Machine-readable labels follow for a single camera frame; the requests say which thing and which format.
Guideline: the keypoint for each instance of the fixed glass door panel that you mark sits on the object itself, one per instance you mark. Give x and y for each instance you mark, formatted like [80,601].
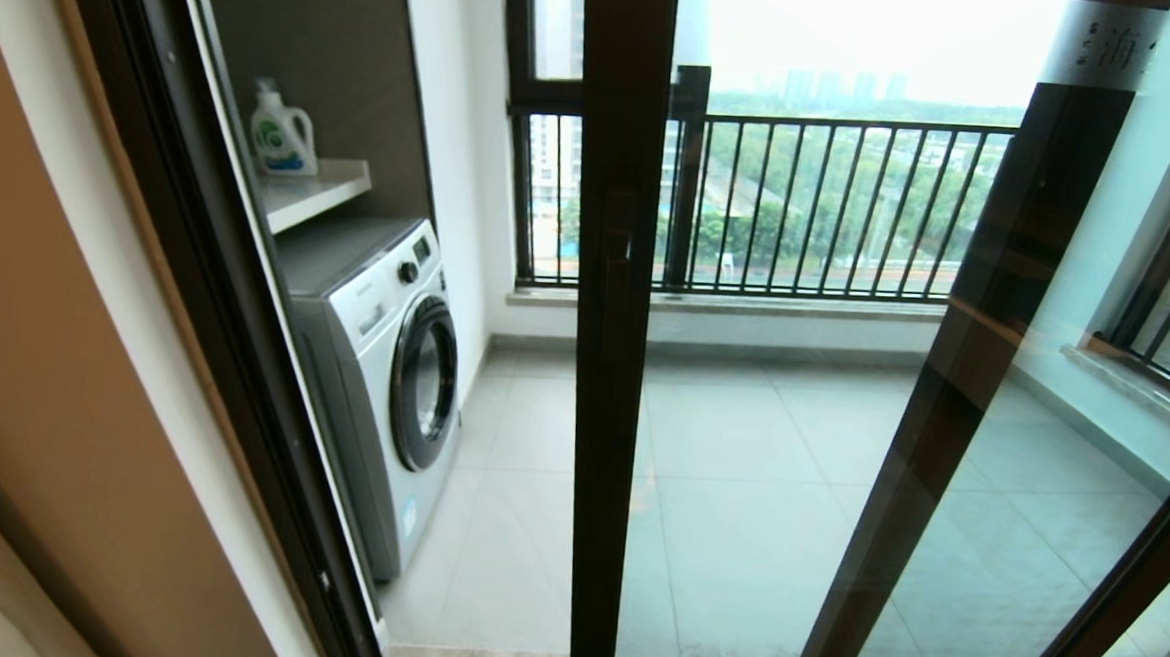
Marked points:
[923,466]

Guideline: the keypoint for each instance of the long marble window sill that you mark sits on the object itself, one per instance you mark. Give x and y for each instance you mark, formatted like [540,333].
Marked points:
[796,309]

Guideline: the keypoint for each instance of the short black balcony railing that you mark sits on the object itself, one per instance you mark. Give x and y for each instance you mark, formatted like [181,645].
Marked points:
[1147,298]

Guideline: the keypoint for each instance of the white laundry detergent bottle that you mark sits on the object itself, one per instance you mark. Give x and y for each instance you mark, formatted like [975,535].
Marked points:
[279,142]

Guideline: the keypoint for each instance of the short marble window sill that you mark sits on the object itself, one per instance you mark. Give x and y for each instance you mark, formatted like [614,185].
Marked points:
[1142,393]

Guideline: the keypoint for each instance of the dark framed balcony window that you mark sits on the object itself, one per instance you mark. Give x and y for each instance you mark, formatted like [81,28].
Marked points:
[547,94]

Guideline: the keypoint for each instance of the long black balcony railing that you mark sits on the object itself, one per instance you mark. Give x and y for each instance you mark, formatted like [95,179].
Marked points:
[856,125]

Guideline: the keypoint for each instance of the dark framed sliding glass door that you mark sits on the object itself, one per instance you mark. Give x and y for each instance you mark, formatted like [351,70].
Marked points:
[603,470]

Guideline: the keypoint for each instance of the white front-load washing machine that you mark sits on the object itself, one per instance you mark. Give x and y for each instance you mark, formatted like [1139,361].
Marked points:
[373,357]

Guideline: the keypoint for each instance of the white wall shelf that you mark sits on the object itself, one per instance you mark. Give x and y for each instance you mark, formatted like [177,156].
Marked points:
[312,194]

